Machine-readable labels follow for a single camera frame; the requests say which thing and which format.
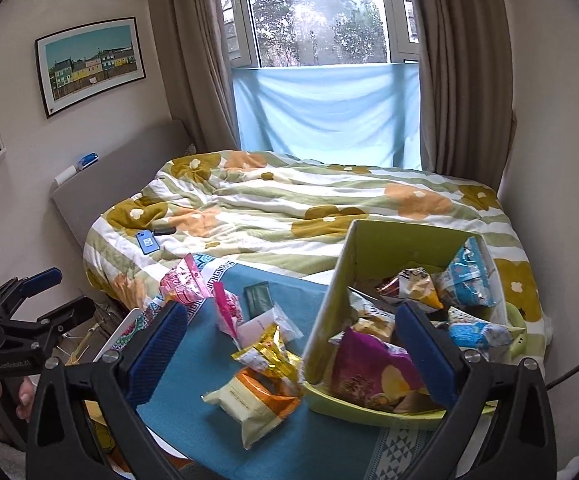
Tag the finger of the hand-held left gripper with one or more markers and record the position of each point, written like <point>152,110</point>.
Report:
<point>69,312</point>
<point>44,279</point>

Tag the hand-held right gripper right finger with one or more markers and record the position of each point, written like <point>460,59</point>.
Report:
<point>427,355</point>

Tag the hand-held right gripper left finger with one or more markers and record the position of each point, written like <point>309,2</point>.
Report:
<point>157,355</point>

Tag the blue white snack packet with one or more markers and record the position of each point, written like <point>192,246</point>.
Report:
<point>482,335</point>
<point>467,272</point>

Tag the purple chip bag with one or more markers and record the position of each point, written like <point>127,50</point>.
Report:
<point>369,367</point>

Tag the white corn snack bag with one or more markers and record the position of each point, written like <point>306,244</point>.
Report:
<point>369,317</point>

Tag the yellow chip bag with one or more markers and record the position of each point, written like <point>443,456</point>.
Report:
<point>409,285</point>

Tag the green cardboard box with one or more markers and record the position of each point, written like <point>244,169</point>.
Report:
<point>327,310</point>

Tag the person's left hand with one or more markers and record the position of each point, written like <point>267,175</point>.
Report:
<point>27,395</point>

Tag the blue tablecloth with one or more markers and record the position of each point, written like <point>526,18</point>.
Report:
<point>194,360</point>

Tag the pink patterned snack packet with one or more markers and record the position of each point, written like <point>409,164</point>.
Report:
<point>182,282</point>

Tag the pink white snack packet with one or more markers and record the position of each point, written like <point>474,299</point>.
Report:
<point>228,310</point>

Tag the blue phone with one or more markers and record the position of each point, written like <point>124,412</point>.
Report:
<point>148,245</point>

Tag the white roll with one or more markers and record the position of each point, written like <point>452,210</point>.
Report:
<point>66,176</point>

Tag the orange white snack packet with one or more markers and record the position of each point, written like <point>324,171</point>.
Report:
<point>254,402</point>

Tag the gold snack packet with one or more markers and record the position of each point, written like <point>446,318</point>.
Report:
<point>269,357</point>

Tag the plain white snack packet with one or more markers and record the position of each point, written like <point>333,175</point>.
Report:
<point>269,327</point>

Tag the dark green snack packet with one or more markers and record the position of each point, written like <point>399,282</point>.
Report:
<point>259,299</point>

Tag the small black case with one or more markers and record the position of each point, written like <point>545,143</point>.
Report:
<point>163,231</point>

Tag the blue white small device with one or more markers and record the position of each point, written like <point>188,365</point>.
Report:
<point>88,159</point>

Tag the grey bed headboard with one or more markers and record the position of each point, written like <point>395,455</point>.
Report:
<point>119,175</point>

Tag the floral striped blanket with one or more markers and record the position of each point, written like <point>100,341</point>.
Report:
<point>289,205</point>

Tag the framed houses picture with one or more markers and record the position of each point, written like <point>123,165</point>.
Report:
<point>92,62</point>

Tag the light blue window cloth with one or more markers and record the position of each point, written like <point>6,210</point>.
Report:
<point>324,115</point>

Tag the brown curtain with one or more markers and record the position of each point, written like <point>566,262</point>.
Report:
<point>464,75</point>
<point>194,60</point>

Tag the white framed window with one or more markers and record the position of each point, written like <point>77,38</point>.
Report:
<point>319,15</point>

